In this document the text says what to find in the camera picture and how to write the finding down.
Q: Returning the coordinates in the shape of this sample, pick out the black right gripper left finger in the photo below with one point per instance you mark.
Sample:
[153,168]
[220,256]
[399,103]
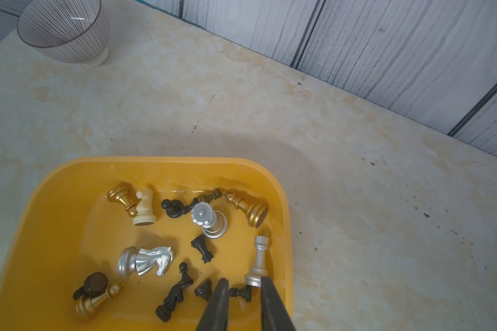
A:
[216,315]

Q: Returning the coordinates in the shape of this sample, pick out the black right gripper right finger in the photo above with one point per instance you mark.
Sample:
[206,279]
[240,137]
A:
[274,315]

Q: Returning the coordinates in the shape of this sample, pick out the black chess knight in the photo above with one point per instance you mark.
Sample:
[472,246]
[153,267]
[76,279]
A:
[204,289]

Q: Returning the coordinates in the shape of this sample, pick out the black chess pawn mid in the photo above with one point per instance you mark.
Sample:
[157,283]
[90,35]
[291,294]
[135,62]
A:
[244,293]

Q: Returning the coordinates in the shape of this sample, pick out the small black chess piece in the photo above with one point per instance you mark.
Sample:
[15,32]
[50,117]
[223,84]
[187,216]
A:
[199,243]

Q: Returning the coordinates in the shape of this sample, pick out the gold chess piece front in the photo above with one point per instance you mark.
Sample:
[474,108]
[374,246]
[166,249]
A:
[255,212]

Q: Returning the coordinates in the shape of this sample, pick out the cream white chess pawn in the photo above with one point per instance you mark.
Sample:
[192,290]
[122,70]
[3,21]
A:
[145,215]

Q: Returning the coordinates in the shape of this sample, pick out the bronze chess pawn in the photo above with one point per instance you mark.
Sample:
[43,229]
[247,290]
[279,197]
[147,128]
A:
[207,198]

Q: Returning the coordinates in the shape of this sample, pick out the gold chess bishop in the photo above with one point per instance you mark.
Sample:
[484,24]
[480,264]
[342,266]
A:
[87,307]

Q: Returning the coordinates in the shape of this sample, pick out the gold chess pawn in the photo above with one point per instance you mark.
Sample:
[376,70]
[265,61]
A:
[121,194]

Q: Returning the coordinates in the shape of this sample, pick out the yellow plastic storage box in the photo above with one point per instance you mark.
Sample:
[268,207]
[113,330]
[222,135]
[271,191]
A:
[69,230]

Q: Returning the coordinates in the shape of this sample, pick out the purple patterned glass bowl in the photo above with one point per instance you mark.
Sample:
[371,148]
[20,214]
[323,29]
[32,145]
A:
[75,32]

